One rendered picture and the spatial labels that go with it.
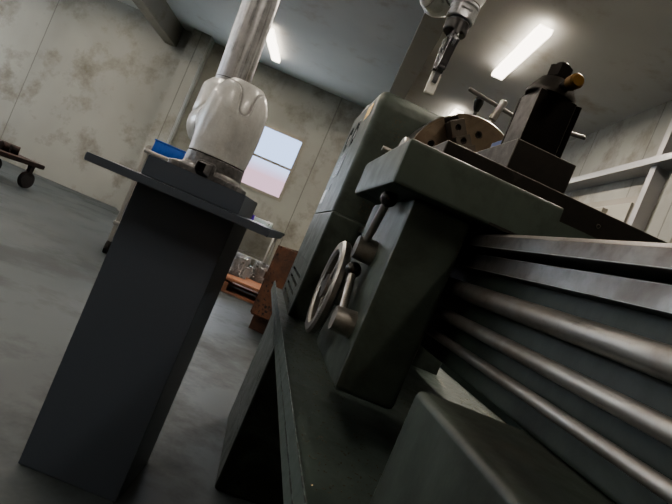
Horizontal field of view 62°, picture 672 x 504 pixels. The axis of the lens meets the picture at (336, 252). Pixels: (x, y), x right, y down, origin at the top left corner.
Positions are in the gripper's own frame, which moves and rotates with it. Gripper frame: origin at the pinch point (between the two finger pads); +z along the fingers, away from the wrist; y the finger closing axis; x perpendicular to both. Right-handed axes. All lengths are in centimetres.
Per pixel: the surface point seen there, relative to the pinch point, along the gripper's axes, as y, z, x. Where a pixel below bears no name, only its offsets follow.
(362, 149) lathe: 9.0, 28.9, -12.8
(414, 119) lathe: 9.4, 14.8, -2.4
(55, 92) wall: -792, 1, -421
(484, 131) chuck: 24.9, 14.1, 13.4
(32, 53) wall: -798, -42, -478
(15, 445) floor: 22, 135, -65
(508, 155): 88, 36, -1
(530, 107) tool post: 84, 26, 1
